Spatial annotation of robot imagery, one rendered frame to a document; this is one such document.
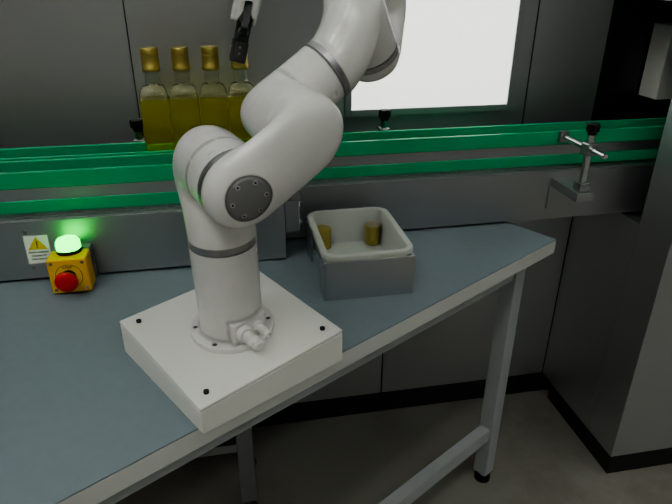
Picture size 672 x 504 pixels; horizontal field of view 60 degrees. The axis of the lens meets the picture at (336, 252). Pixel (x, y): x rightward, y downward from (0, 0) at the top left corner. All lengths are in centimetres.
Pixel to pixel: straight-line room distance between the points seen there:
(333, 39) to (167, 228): 57
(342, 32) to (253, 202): 25
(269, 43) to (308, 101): 70
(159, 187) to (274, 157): 54
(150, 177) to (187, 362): 44
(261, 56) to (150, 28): 24
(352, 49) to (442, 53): 71
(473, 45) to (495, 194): 36
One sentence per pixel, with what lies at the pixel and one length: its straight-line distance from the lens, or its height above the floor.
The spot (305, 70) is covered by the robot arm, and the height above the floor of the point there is 119.
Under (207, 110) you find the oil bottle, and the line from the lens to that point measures 125.
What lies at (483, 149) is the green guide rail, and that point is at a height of 93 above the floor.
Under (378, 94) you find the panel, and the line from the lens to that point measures 145.
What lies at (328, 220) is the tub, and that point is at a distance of 124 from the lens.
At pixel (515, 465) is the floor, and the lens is 189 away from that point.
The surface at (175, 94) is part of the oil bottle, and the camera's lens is 125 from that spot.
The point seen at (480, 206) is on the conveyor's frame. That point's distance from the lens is 142.
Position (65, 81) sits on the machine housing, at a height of 108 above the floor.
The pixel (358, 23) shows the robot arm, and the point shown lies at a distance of 79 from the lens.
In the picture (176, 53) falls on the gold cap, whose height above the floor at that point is 115.
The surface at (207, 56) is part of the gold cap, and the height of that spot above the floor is 114.
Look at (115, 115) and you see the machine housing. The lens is 145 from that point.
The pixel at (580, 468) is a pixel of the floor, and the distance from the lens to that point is 194.
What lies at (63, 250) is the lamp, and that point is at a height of 84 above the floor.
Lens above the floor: 131
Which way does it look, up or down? 26 degrees down
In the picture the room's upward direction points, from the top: straight up
